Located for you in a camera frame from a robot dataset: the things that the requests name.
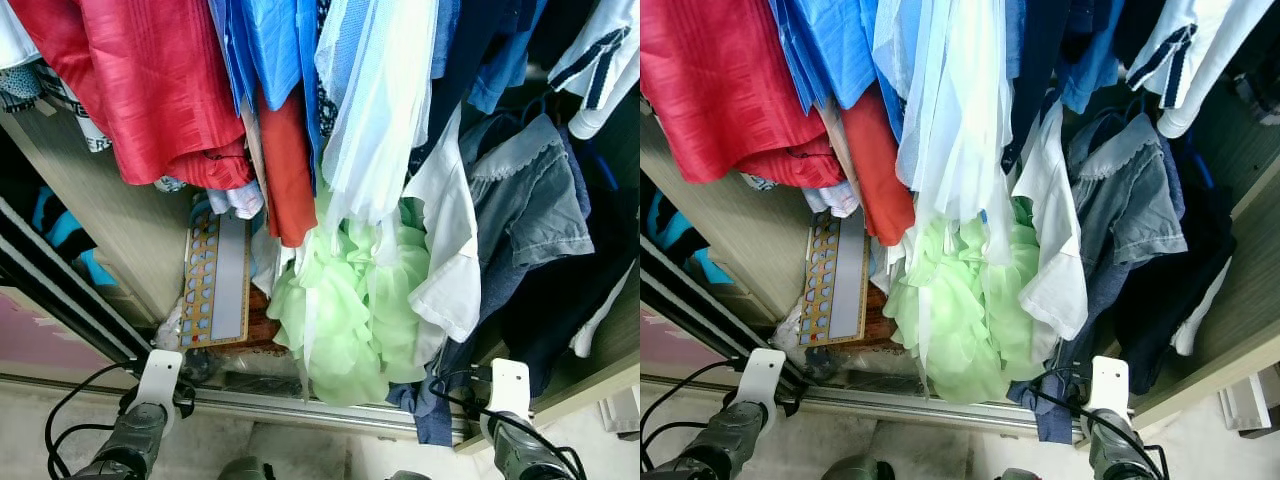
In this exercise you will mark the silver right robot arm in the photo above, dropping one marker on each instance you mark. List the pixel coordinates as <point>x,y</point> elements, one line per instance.
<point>1115,455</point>
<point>520,455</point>

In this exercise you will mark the turquoise black garment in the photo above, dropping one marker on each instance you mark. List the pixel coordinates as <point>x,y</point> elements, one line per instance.
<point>60,225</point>
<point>665,225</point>

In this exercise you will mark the dark navy long garment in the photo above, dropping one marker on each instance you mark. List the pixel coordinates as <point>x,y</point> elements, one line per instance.
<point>1170,300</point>
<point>560,300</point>

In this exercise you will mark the light wood wardrobe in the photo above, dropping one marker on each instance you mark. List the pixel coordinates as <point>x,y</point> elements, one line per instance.
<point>130,230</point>
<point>745,230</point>

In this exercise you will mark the pink sliding wardrobe door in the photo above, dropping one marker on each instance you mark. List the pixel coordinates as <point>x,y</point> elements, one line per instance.
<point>40,345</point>
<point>665,350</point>

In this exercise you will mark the grey dress with lace collar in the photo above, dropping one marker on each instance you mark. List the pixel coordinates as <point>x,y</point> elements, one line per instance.
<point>530,210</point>
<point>1130,200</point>

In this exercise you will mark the white plastic object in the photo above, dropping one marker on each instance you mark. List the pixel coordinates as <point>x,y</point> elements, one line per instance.
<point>1250,405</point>
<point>620,410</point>

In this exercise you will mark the white shirt with navy stripes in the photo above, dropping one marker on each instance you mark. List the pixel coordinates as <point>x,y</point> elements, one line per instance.
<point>610,60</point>
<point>1200,50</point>

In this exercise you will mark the plain white shirt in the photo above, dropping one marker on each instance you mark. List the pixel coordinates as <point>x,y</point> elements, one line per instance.
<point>1055,250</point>
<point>450,250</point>

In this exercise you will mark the small white lilac garment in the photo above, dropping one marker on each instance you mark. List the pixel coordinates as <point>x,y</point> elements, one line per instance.
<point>235,200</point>
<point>835,198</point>

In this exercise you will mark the colourful shape puzzle board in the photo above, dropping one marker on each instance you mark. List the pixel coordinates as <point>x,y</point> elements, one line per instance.
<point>225,290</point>
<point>850,290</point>

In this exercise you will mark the mid blue shirt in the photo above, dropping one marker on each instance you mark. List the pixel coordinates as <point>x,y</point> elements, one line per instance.
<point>1090,60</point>
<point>505,50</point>

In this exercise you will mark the orange red garment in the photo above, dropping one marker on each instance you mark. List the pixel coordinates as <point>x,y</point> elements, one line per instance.
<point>285,170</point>
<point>880,170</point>

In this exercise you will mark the navy blue garment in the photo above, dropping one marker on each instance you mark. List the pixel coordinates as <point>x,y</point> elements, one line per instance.
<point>1040,60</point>
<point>470,50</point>

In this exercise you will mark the blue denim garment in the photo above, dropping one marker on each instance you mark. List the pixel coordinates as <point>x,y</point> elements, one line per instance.
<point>440,410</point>
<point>1055,420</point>

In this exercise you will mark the bright blue shirt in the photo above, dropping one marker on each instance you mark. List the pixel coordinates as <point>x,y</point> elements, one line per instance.
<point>840,50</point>
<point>270,50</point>

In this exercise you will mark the sheer white garment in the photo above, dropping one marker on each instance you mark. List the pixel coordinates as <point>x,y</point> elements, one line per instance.
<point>950,100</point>
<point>380,100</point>

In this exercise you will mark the light green ruffled dress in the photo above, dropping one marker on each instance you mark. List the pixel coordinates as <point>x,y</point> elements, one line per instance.
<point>340,320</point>
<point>960,320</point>

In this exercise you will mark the grey left robot leg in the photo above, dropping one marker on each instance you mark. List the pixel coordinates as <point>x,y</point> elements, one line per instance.
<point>245,470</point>
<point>858,470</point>

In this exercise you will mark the grey robot leg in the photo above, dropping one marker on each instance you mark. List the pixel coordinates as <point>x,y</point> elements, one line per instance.
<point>245,470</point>
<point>1015,476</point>
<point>408,476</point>
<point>858,470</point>

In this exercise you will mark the grey right robot leg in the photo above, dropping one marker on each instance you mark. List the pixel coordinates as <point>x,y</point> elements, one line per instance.
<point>1015,476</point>
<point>408,476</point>

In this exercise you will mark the white black patterned garment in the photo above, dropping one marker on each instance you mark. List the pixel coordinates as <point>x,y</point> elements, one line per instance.
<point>60,100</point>

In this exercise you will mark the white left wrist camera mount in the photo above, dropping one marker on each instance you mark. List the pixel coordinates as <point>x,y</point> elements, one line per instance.
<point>760,375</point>
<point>160,375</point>

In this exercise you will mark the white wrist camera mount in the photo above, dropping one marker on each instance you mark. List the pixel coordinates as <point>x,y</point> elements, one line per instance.
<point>510,390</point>
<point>760,375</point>
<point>1110,388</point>
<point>160,375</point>

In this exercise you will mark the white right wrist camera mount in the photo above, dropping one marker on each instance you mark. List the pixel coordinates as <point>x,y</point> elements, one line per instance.
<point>510,390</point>
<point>1110,388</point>

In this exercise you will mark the metal sliding door rail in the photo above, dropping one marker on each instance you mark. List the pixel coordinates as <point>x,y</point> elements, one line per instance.
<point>900,405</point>
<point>300,410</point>

